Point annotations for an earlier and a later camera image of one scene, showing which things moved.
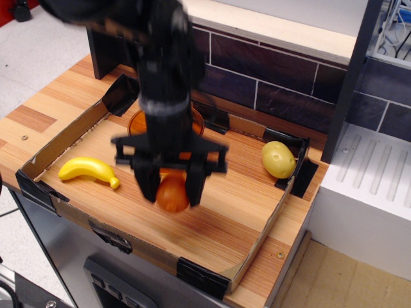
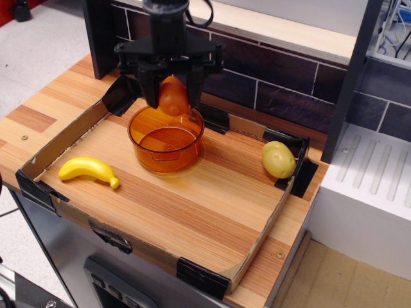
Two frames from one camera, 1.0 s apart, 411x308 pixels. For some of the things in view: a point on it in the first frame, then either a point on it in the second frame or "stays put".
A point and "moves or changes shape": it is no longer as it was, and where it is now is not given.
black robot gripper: [169, 141] → [169, 45]
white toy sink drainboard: [363, 205] stays put
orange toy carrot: [172, 194] moves or changes shape
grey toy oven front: [113, 285] stays put
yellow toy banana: [88, 167] stays put
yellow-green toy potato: [278, 160] stays put
